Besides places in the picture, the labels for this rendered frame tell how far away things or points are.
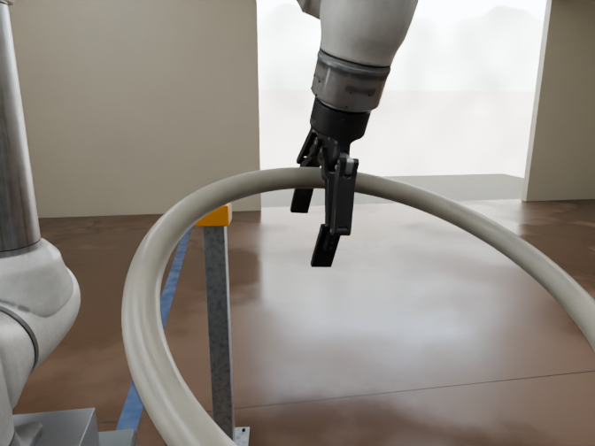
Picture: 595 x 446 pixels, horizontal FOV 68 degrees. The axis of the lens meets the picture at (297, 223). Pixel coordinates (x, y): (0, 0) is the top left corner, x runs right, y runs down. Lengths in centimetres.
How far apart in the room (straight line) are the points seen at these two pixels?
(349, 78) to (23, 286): 59
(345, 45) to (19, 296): 61
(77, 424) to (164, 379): 58
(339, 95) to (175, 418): 38
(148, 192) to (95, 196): 72
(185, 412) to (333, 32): 40
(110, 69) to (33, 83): 99
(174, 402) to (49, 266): 56
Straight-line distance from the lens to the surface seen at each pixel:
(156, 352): 34
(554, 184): 848
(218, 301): 176
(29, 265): 82
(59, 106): 679
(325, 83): 54
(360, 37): 51
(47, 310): 84
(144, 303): 37
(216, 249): 168
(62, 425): 90
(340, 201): 55
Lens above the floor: 140
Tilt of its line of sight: 14 degrees down
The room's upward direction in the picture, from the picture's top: straight up
